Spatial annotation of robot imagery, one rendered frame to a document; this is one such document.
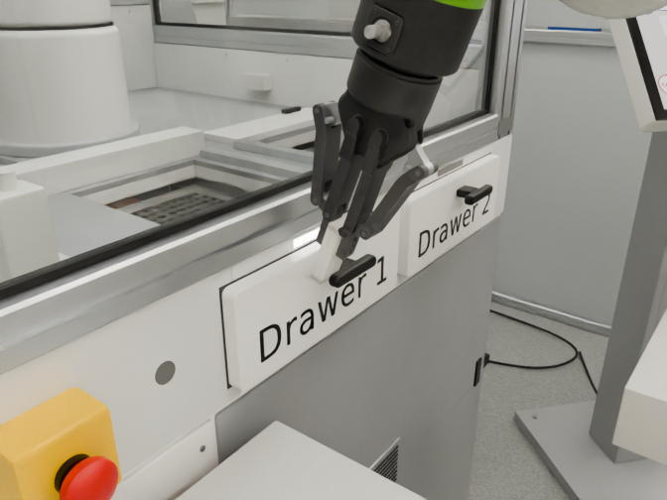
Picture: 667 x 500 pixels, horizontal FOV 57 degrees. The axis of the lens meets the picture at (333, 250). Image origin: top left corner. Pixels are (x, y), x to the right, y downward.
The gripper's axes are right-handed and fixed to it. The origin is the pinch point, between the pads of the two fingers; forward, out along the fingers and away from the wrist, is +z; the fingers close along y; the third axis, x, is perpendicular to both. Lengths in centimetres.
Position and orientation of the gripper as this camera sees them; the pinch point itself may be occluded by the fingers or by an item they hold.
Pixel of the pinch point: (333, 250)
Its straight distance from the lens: 61.5
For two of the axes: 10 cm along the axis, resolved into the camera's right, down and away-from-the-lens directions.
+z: -2.8, 7.8, 5.7
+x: 6.0, -3.2, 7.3
